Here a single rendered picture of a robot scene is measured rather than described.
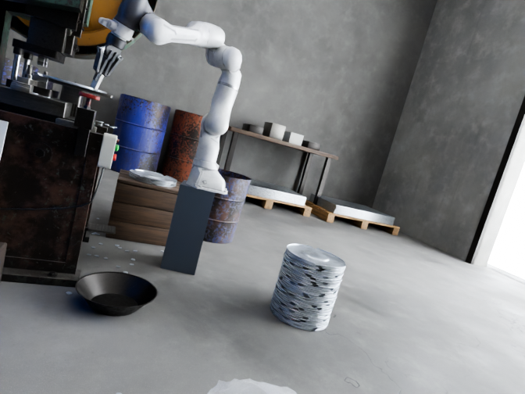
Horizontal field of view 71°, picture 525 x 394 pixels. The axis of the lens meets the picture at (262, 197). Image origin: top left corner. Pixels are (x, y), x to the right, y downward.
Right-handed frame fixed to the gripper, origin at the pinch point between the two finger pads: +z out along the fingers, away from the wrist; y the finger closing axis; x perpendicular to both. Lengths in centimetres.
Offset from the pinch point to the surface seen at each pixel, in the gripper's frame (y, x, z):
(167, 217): 64, -28, 58
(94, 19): 28, 46, -17
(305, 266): 35, -112, 19
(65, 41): -6.9, 16.5, -7.2
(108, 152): -6.0, -26.8, 18.7
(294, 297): 35, -116, 33
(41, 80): -11.6, 14.1, 10.8
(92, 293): -11, -55, 67
